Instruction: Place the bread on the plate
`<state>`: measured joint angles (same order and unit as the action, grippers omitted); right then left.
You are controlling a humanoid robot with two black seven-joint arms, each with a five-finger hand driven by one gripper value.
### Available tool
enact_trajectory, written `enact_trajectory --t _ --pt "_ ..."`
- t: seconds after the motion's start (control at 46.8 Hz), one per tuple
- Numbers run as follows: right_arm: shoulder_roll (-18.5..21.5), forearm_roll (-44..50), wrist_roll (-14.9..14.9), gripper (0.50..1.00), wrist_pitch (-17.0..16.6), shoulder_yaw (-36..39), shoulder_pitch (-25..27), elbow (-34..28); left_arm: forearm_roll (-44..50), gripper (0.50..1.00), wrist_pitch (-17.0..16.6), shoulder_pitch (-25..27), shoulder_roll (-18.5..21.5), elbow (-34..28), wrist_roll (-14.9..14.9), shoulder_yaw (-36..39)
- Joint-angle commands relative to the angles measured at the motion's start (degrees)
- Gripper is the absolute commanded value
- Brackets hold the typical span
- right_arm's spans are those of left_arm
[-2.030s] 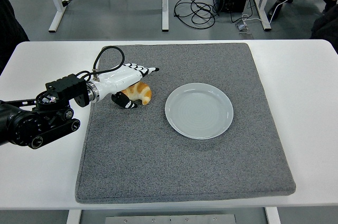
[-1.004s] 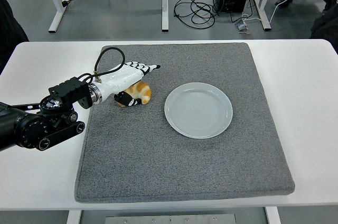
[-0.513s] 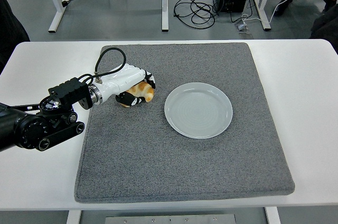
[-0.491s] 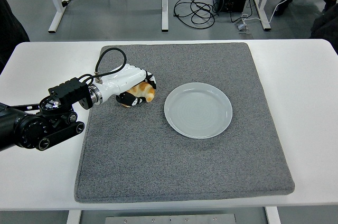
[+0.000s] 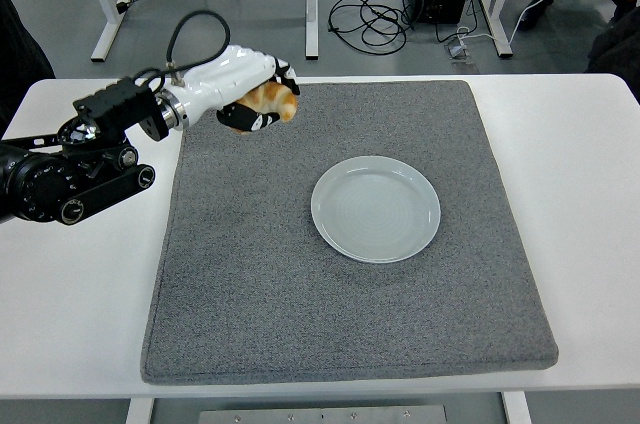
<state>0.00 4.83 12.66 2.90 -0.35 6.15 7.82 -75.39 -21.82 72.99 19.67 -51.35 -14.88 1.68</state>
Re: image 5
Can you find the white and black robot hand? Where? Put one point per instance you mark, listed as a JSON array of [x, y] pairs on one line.
[[225, 79]]

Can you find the golden croissant bread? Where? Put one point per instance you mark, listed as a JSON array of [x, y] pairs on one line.
[[272, 99]]

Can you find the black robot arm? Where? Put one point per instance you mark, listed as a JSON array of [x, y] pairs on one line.
[[45, 184]]

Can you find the pale grey round plate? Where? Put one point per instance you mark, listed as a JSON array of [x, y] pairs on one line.
[[375, 211]]

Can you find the grey metal plate with screws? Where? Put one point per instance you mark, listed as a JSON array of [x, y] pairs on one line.
[[320, 415]]

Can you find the white desk leg with foot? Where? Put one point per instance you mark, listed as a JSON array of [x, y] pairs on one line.
[[107, 14], [312, 4], [497, 19]]

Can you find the person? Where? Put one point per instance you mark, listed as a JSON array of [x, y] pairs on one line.
[[20, 54]]

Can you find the small metal floor box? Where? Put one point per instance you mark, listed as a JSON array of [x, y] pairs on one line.
[[457, 51]]

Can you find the grey fabric mat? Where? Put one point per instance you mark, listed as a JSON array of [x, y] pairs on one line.
[[310, 314]]

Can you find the white table leg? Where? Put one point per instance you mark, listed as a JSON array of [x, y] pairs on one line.
[[516, 409], [140, 411]]

